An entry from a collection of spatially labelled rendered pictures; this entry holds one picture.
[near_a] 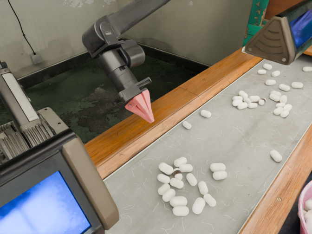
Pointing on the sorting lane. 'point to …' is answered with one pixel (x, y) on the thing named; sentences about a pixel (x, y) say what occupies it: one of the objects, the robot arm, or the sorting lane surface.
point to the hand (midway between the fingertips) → (150, 119)
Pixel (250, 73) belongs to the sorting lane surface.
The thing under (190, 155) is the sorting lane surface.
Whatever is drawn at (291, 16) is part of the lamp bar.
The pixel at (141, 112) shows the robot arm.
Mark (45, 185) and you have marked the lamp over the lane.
